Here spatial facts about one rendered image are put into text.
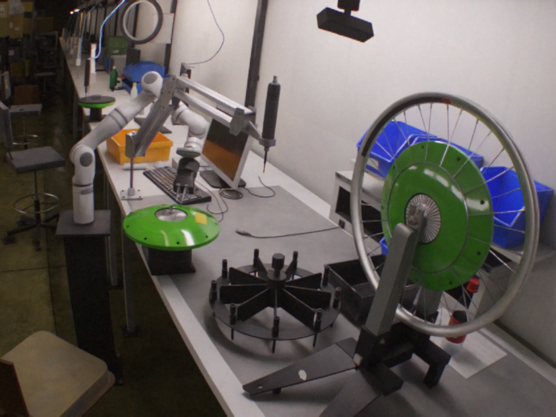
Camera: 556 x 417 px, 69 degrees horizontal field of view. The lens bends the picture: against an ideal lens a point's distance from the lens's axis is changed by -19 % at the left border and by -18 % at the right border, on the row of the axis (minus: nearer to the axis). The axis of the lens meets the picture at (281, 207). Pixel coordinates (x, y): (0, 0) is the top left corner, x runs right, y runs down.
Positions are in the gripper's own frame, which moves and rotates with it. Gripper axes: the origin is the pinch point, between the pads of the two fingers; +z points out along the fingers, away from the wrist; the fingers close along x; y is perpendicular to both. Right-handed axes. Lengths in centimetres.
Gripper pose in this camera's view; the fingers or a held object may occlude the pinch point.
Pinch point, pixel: (179, 201)
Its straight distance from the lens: 162.3
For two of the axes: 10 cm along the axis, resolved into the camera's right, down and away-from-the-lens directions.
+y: -1.0, 5.4, 8.3
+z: -0.6, 8.3, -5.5
